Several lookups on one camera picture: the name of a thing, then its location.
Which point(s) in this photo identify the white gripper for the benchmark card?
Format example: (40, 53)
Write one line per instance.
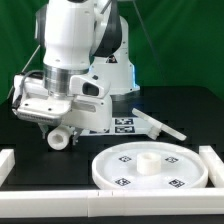
(38, 105)

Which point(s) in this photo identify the white table base foot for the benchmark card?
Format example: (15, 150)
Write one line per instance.
(157, 126)

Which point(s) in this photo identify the white fiducial marker sheet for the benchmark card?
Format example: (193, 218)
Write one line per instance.
(123, 126)

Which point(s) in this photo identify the white right fence block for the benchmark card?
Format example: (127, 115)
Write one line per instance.
(214, 164)

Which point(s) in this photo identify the white round table top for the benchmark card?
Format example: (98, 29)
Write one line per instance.
(148, 165)

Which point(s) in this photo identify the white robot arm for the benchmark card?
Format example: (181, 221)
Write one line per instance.
(86, 68)

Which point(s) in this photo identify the white fence block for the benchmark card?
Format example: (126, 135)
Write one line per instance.
(7, 162)
(214, 164)

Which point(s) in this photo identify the white front fence bar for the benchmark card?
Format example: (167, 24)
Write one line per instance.
(96, 203)

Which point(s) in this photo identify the white left fence block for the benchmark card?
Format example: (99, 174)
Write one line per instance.
(7, 162)

